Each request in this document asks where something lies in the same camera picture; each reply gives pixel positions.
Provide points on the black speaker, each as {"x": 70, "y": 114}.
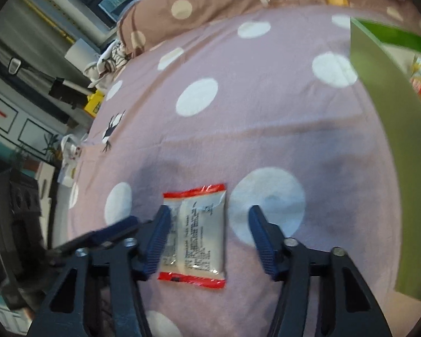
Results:
{"x": 17, "y": 210}

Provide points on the white paper roll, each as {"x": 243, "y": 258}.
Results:
{"x": 78, "y": 53}

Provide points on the brown polka dot pillow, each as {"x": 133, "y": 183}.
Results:
{"x": 210, "y": 10}

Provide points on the small yellow box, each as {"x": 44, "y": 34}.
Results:
{"x": 94, "y": 104}

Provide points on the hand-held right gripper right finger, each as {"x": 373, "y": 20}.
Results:
{"x": 263, "y": 242}

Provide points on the green cardboard box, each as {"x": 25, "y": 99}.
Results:
{"x": 393, "y": 130}

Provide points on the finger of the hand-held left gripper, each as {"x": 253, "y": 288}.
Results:
{"x": 115, "y": 230}

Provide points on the cream packet with red ends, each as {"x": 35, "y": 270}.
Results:
{"x": 201, "y": 231}

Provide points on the black device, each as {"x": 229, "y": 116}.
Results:
{"x": 65, "y": 91}

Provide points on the striped white cloth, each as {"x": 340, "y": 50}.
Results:
{"x": 108, "y": 61}

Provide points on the white plastic bag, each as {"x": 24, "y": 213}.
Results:
{"x": 68, "y": 158}

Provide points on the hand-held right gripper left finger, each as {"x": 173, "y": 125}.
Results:
{"x": 158, "y": 242}

